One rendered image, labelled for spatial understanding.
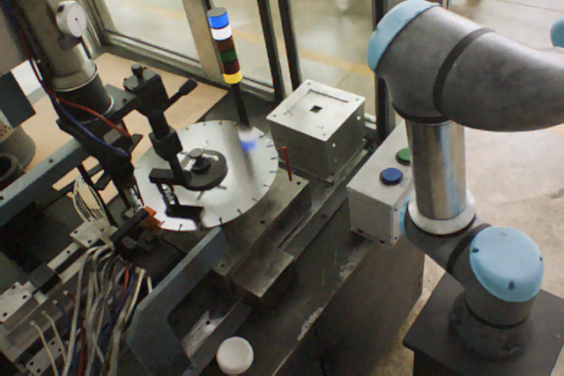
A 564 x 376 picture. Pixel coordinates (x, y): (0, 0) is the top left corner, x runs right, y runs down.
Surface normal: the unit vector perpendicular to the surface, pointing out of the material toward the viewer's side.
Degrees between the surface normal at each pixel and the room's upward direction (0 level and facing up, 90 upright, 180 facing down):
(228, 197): 0
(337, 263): 0
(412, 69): 74
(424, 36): 31
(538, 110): 84
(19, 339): 90
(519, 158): 0
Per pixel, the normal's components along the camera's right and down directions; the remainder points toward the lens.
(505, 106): -0.16, 0.58
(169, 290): 0.79, 0.34
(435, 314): -0.14, -0.71
